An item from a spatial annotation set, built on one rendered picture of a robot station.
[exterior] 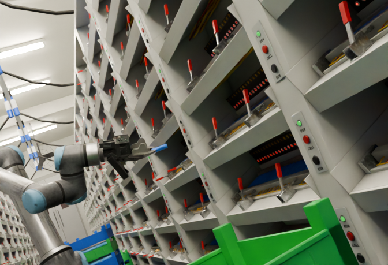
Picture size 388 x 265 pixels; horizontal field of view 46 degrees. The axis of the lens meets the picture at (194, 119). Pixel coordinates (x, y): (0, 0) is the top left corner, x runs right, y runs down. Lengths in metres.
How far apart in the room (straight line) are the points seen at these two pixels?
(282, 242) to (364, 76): 0.32
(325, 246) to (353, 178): 0.43
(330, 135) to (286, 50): 0.18
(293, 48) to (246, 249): 0.43
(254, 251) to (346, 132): 0.38
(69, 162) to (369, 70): 1.26
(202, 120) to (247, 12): 0.65
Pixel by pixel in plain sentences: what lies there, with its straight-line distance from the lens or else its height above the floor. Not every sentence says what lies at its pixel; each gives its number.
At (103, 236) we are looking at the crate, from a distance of 2.71.
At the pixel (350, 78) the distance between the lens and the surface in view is 0.75.
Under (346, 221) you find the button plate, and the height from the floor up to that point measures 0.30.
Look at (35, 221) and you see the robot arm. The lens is 2.13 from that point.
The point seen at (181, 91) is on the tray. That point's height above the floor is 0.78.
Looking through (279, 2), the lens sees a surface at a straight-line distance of 0.86.
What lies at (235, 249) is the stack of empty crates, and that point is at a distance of 0.60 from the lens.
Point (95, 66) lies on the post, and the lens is 3.03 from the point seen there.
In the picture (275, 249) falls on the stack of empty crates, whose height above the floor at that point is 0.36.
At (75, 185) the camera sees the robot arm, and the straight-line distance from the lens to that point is 1.77.
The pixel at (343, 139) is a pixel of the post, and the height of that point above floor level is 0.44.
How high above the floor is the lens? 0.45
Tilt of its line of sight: 8 degrees up
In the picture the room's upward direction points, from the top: 23 degrees counter-clockwise
